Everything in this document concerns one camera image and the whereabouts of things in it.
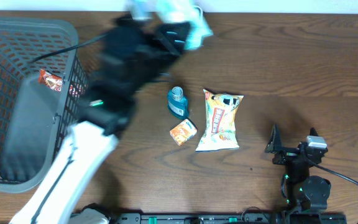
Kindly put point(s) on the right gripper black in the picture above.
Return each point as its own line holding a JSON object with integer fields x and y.
{"x": 274, "y": 144}

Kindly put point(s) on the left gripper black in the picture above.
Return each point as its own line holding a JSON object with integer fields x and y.
{"x": 141, "y": 42}

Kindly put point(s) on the blue mouthwash bottle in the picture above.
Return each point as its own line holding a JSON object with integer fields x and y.
{"x": 177, "y": 103}

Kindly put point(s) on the teal wet wipes pack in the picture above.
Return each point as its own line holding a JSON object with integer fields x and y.
{"x": 170, "y": 12}

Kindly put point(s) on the yellow snack chip bag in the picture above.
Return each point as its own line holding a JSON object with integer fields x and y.
{"x": 220, "y": 132}

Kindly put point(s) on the orange chocolate bar wrapper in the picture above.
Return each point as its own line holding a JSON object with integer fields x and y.
{"x": 53, "y": 82}

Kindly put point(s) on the orange tissue pack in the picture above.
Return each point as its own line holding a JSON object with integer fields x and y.
{"x": 183, "y": 131}

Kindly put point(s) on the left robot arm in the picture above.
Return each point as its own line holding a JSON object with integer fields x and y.
{"x": 102, "y": 118}

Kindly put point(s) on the white barcode scanner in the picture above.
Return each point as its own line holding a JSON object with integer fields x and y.
{"x": 199, "y": 22}

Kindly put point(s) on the grey plastic mesh basket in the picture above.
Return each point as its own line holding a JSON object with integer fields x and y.
{"x": 33, "y": 118}

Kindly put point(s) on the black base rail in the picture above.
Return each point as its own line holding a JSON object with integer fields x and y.
{"x": 248, "y": 218}

